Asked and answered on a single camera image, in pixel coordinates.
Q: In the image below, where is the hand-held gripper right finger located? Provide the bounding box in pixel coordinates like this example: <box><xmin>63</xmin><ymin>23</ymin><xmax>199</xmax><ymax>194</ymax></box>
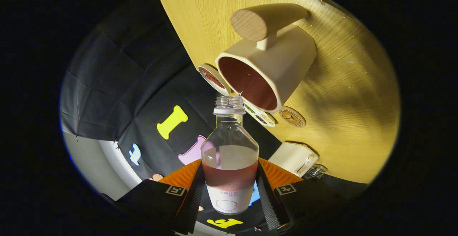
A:
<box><xmin>256</xmin><ymin>157</ymin><xmax>344</xmax><ymax>233</ymax></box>

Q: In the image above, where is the cream cup with wooden handle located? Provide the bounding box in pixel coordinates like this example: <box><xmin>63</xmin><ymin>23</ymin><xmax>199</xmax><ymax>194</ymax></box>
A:
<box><xmin>215</xmin><ymin>3</ymin><xmax>318</xmax><ymax>114</ymax></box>

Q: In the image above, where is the white round plate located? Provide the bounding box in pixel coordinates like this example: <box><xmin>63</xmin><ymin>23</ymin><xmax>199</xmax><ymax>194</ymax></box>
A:
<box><xmin>198</xmin><ymin>64</ymin><xmax>231</xmax><ymax>97</ymax></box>

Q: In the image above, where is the white divided grain dish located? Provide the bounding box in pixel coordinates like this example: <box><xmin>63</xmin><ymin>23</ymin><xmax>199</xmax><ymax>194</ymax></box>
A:
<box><xmin>243</xmin><ymin>100</ymin><xmax>276</xmax><ymax>127</ymax></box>

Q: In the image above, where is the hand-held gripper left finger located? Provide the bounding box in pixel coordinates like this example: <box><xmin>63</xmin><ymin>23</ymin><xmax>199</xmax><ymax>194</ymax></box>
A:
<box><xmin>114</xmin><ymin>159</ymin><xmax>206</xmax><ymax>235</ymax></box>

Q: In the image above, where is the wooden table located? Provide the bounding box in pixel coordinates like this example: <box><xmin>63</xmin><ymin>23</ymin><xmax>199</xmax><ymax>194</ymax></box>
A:
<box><xmin>157</xmin><ymin>0</ymin><xmax>400</xmax><ymax>184</ymax></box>

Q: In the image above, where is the round cork coaster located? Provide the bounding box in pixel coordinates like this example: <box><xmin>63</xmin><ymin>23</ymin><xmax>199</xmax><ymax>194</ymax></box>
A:
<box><xmin>279</xmin><ymin>106</ymin><xmax>307</xmax><ymax>128</ymax></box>

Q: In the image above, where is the white toaster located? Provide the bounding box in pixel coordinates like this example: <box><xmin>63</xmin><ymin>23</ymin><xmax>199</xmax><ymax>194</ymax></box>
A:
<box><xmin>268</xmin><ymin>142</ymin><xmax>319</xmax><ymax>178</ymax></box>

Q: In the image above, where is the clear juice bottle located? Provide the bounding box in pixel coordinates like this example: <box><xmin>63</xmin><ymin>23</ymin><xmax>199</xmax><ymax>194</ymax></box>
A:
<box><xmin>201</xmin><ymin>96</ymin><xmax>259</xmax><ymax>216</ymax></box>

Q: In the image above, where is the black backdrop cloth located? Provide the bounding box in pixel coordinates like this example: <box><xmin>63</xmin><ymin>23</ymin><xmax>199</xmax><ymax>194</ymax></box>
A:
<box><xmin>60</xmin><ymin>0</ymin><xmax>358</xmax><ymax>235</ymax></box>

